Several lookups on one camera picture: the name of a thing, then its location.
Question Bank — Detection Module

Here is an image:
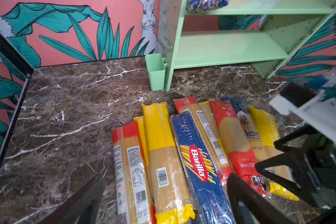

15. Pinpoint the red label spaghetti bag middle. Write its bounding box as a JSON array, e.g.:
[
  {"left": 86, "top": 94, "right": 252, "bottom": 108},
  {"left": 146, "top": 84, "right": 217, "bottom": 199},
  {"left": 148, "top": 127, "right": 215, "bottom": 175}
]
[{"left": 173, "top": 96, "right": 232, "bottom": 189}]

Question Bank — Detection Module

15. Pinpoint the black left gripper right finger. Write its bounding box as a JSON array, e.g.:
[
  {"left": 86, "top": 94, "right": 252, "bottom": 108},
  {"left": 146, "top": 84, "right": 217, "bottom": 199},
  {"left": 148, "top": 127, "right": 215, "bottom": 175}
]
[{"left": 227, "top": 173, "right": 293, "bottom": 224}]

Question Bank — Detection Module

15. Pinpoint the green hanging cup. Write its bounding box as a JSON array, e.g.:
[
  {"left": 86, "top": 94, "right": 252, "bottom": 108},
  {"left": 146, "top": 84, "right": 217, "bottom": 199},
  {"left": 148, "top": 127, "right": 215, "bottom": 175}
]
[{"left": 145, "top": 53, "right": 166, "bottom": 91}]

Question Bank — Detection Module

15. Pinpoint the yellow spaghetti bag left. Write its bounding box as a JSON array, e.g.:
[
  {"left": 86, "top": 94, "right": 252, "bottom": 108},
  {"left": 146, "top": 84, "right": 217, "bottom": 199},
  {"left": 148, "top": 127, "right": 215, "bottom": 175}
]
[{"left": 142, "top": 102, "right": 195, "bottom": 224}]

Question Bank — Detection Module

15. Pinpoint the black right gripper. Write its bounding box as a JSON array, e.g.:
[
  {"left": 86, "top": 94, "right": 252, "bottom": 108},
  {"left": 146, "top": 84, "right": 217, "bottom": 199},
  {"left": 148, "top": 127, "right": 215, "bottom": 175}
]
[{"left": 255, "top": 125, "right": 336, "bottom": 224}]

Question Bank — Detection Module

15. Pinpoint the blue Barilla spaghetti pack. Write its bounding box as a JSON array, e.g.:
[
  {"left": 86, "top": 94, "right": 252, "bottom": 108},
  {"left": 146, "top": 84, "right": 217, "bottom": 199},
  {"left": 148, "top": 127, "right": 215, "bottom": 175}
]
[{"left": 170, "top": 113, "right": 235, "bottom": 224}]

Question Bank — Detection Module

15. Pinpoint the yellow barcode spaghetti bag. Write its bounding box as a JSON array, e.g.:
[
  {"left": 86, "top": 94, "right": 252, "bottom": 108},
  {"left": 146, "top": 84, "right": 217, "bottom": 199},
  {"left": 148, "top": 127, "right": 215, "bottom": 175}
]
[{"left": 199, "top": 100, "right": 227, "bottom": 157}]

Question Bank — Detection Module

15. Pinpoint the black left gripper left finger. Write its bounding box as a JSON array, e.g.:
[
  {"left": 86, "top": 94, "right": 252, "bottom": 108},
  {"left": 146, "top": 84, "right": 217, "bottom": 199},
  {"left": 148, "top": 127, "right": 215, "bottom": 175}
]
[{"left": 40, "top": 174, "right": 104, "bottom": 224}]

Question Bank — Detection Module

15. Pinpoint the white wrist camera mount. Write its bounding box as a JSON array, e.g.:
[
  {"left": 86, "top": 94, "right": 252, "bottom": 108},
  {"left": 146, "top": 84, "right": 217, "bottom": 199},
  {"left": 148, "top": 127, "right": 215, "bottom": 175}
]
[{"left": 269, "top": 74, "right": 336, "bottom": 149}]

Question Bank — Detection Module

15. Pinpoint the blue Korean spaghetti bag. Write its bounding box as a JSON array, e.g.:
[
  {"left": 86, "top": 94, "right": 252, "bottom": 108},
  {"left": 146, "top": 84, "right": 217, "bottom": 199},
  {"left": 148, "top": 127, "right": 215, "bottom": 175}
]
[{"left": 222, "top": 97, "right": 266, "bottom": 162}]

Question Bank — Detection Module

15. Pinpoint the black corner frame post left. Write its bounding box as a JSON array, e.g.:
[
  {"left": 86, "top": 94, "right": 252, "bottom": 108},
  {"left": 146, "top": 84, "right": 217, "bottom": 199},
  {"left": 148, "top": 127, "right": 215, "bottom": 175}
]
[{"left": 0, "top": 33, "right": 34, "bottom": 169}]

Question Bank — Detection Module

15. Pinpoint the blue gold spaghetti bag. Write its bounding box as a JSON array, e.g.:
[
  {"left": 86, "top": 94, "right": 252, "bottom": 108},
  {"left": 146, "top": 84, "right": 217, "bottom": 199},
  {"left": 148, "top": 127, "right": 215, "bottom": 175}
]
[{"left": 187, "top": 0, "right": 230, "bottom": 13}]

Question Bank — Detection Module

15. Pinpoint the green metal shelf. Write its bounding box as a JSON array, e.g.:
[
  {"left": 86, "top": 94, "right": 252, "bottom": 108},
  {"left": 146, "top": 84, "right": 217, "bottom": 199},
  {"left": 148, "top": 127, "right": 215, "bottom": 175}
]
[{"left": 158, "top": 1, "right": 336, "bottom": 91}]

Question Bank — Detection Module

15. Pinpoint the yellow Pastatime spaghetti bag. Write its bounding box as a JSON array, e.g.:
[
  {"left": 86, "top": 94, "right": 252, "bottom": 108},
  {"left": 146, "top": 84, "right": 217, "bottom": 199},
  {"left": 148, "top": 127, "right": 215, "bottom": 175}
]
[{"left": 249, "top": 106, "right": 299, "bottom": 201}]

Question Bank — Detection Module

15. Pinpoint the red yellow spaghetti bag leftmost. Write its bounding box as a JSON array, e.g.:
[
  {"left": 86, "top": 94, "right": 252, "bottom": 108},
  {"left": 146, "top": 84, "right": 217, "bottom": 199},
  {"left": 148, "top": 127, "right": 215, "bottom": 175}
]
[{"left": 112, "top": 121, "right": 156, "bottom": 224}]

